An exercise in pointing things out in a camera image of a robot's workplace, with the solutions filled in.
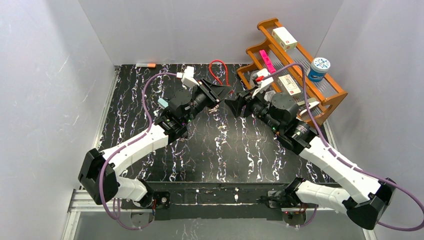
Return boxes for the silver brass-lock keys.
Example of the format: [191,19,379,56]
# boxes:
[209,105,219,113]

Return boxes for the red cable padlock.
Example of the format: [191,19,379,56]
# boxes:
[208,59,235,87]

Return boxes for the black cable padlock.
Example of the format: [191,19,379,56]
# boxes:
[180,127,190,142]

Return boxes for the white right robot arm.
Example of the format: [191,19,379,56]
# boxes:
[224,91,395,230]

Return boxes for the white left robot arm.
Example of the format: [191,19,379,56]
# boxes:
[78,79,232,205]

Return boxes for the white red staple box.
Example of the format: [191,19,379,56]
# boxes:
[278,74,302,97]

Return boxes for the teal white eraser block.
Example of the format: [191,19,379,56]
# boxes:
[157,98,169,110]

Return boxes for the pink highlighter marker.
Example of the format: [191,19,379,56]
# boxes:
[259,49,277,74]

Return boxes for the orange wooden shelf rack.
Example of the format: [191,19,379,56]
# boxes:
[236,17,348,128]

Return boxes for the orange grey marker pen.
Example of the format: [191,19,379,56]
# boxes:
[135,63,156,68]

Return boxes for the white box top shelf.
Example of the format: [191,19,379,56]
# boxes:
[271,27,298,52]

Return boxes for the blue white round jar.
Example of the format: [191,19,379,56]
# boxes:
[307,57,331,83]

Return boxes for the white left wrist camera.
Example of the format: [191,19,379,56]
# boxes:
[176,66,200,89]

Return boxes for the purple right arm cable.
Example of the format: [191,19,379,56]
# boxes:
[264,62,424,232]

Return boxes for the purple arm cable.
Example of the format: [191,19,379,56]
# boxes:
[98,72,183,231]
[264,62,424,232]

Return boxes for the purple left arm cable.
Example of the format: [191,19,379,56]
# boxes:
[98,72,183,231]

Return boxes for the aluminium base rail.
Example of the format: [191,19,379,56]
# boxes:
[62,189,377,240]

